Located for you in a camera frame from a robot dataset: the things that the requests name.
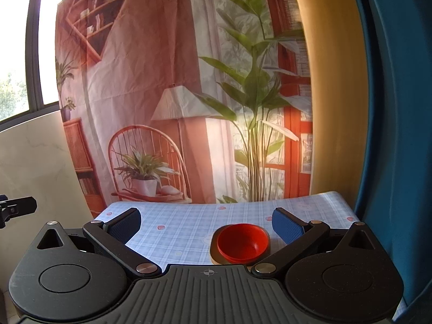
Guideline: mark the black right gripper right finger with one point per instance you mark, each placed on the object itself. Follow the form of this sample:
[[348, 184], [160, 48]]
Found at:
[[300, 237]]

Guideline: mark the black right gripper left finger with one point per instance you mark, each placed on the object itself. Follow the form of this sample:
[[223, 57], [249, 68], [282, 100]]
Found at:
[[111, 237]]

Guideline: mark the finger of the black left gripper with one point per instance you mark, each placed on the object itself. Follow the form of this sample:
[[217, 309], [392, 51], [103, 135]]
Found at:
[[13, 208]]

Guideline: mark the red round bowl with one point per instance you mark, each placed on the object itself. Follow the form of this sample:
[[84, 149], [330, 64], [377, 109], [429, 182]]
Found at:
[[242, 242]]

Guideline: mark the blue plaid tablecloth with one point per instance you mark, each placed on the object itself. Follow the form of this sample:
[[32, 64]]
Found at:
[[182, 233]]

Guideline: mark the green square bowl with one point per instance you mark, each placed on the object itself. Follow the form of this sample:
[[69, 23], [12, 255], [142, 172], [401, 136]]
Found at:
[[216, 246]]

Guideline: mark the printed room backdrop cloth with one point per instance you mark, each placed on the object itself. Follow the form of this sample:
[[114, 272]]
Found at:
[[193, 101]]

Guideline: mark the yellow curtain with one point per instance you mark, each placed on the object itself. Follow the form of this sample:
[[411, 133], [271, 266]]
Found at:
[[338, 68]]

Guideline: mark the teal curtain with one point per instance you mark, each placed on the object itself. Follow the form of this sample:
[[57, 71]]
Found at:
[[394, 198]]

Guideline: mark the window frame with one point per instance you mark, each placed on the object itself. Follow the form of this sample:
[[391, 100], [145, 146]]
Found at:
[[33, 85]]

